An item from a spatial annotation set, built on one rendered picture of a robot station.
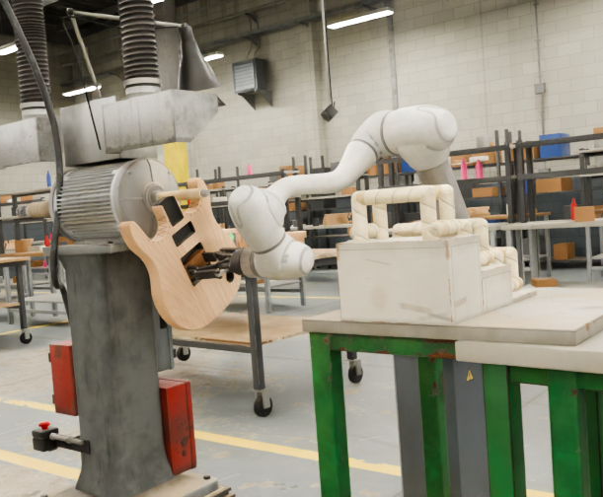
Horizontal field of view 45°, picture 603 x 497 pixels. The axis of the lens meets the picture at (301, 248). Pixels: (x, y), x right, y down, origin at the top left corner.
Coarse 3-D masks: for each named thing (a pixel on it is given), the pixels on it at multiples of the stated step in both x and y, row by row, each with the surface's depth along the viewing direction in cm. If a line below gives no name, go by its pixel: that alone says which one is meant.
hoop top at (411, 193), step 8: (360, 192) 158; (368, 192) 157; (376, 192) 155; (384, 192) 154; (392, 192) 153; (400, 192) 151; (408, 192) 150; (416, 192) 149; (424, 192) 148; (360, 200) 158; (368, 200) 156; (376, 200) 155; (384, 200) 154; (392, 200) 153; (400, 200) 152; (408, 200) 151; (416, 200) 150
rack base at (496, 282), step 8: (496, 264) 169; (504, 264) 168; (488, 272) 159; (496, 272) 163; (504, 272) 166; (488, 280) 159; (496, 280) 163; (504, 280) 166; (488, 288) 159; (496, 288) 162; (504, 288) 166; (488, 296) 159; (496, 296) 162; (504, 296) 166; (512, 296) 169; (488, 304) 159; (496, 304) 162; (504, 304) 166; (488, 312) 159
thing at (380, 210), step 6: (378, 204) 165; (384, 204) 165; (372, 210) 166; (378, 210) 165; (384, 210) 165; (378, 216) 165; (384, 216) 165; (378, 222) 165; (384, 222) 165; (384, 228) 165; (378, 234) 165; (384, 234) 165
